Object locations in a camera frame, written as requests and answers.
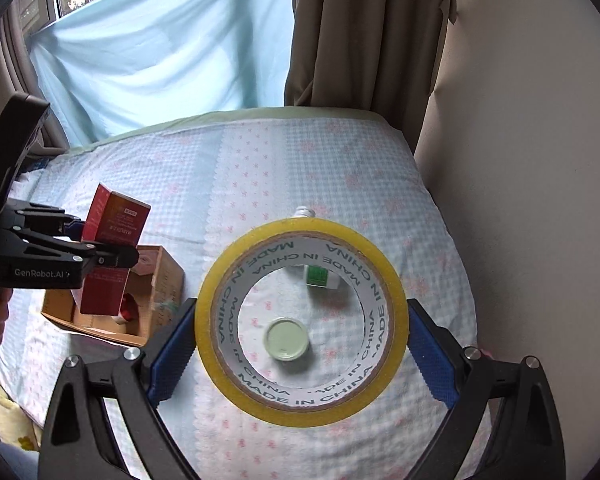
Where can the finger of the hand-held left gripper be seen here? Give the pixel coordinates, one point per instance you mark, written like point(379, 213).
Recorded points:
point(40, 214)
point(115, 256)

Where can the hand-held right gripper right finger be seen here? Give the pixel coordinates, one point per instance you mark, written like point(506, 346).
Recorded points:
point(430, 355)

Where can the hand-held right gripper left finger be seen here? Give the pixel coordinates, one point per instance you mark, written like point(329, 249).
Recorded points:
point(172, 346)

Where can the red cardboard carton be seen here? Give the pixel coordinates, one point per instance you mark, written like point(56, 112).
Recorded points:
point(122, 217)

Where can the brown cardboard box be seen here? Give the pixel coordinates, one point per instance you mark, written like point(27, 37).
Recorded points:
point(164, 280)

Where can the yellow packing tape roll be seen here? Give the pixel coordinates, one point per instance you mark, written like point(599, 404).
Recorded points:
point(220, 270)

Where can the red and white small container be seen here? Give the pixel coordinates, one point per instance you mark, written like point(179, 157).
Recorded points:
point(128, 310)

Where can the pale green round lid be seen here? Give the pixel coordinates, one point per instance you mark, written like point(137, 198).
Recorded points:
point(287, 340)

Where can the white bottle with green label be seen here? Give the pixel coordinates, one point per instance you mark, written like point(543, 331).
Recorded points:
point(321, 276)

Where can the light blue hanging sheet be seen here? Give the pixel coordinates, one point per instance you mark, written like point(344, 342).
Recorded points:
point(155, 50)

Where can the yellow floral cloth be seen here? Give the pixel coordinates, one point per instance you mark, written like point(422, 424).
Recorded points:
point(15, 430)

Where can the pale green bed sheet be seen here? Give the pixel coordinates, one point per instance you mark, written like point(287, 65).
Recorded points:
point(230, 113)

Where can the checked floral blanket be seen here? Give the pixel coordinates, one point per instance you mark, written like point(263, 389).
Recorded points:
point(305, 160)

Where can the brown curtain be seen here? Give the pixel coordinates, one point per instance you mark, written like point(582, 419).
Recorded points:
point(355, 35)

